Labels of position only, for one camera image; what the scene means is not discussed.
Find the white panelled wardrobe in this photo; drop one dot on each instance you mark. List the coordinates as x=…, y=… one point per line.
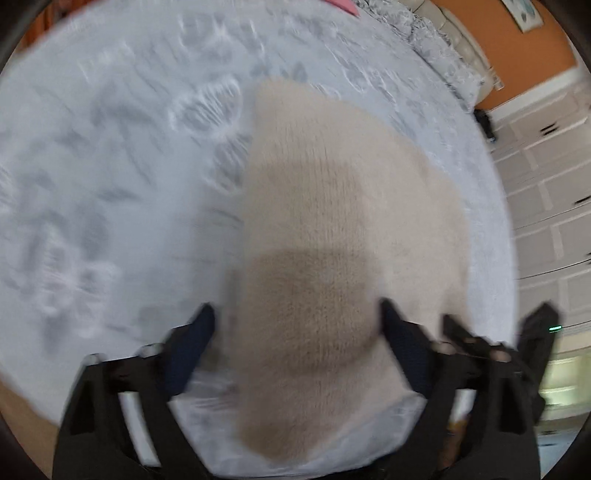
x=545, y=194

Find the grey floral pillow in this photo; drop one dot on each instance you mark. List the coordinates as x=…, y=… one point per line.
x=429, y=50

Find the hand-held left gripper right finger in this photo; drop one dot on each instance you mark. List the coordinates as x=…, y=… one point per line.
x=406, y=350

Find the beige knit sweater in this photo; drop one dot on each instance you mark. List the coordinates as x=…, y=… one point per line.
x=323, y=230

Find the small black object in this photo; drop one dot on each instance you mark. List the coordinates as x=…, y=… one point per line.
x=485, y=123

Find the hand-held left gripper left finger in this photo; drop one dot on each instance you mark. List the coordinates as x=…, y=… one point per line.
x=194, y=346

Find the pink cloth item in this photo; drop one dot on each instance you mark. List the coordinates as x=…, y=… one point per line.
x=341, y=5

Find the framed wall picture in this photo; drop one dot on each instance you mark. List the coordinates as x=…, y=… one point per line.
x=524, y=14

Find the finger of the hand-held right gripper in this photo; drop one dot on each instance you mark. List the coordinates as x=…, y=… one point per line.
x=459, y=331

